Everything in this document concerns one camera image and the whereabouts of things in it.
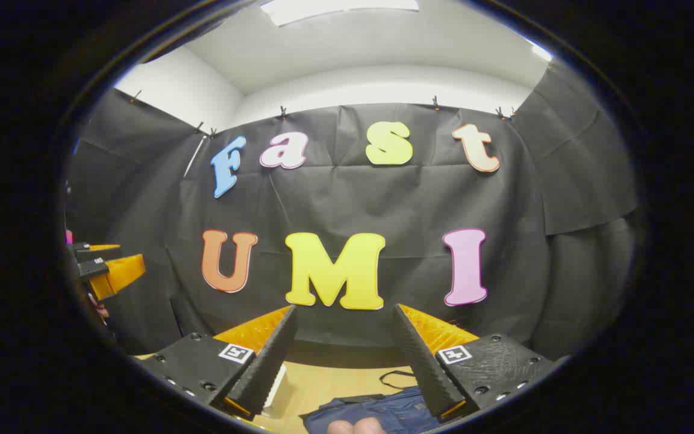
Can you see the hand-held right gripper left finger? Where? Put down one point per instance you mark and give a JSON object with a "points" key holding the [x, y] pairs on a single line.
{"points": [[262, 367]]}

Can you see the white bookshelf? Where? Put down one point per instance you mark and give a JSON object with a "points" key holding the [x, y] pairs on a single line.
{"points": [[276, 386]]}

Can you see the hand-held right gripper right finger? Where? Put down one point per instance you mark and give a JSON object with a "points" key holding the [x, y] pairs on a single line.
{"points": [[422, 367]]}

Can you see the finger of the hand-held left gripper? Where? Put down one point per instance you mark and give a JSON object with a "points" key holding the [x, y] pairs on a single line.
{"points": [[91, 252], [97, 268]]}

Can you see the blue schoolbag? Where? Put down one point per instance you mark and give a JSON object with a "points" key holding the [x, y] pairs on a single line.
{"points": [[395, 410]]}

